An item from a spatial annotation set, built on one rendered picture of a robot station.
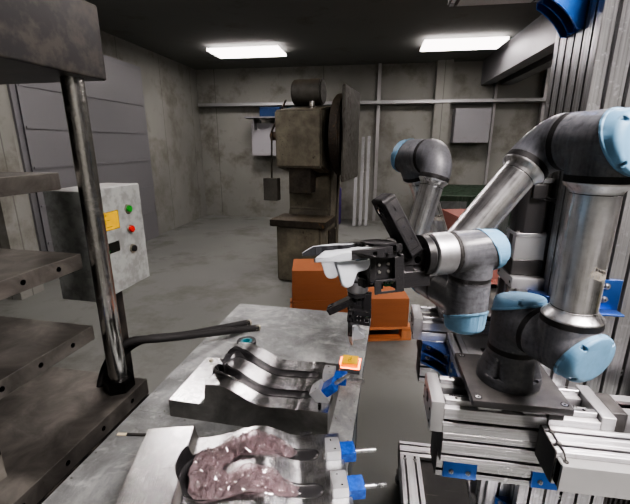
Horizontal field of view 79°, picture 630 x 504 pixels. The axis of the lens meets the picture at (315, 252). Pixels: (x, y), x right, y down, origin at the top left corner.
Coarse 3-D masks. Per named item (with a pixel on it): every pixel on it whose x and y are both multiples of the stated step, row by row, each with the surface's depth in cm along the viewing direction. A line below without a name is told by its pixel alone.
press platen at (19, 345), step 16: (0, 320) 132; (16, 320) 132; (32, 320) 132; (0, 336) 121; (16, 336) 121; (32, 336) 121; (48, 336) 121; (64, 336) 121; (80, 336) 124; (0, 352) 112; (16, 352) 112; (32, 352) 112; (48, 352) 112; (64, 352) 118; (0, 368) 104; (16, 368) 104; (32, 368) 107; (48, 368) 113; (0, 384) 99; (16, 384) 103
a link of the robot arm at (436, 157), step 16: (432, 144) 123; (416, 160) 127; (432, 160) 122; (448, 160) 122; (432, 176) 121; (448, 176) 122; (432, 192) 123; (416, 208) 125; (432, 208) 123; (416, 224) 124
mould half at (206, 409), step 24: (216, 360) 141; (240, 360) 127; (264, 360) 133; (288, 360) 137; (192, 384) 127; (216, 384) 114; (240, 384) 117; (264, 384) 122; (288, 384) 123; (312, 384) 122; (192, 408) 118; (216, 408) 116; (240, 408) 115; (264, 408) 113; (288, 408) 111; (312, 408) 111; (288, 432) 113; (312, 432) 112
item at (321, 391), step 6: (330, 378) 116; (342, 378) 112; (318, 384) 115; (324, 384) 115; (330, 384) 112; (336, 384) 113; (312, 390) 114; (318, 390) 113; (324, 390) 113; (330, 390) 112; (336, 390) 112; (312, 396) 114; (318, 396) 113; (324, 396) 113; (330, 396) 115; (324, 402) 113
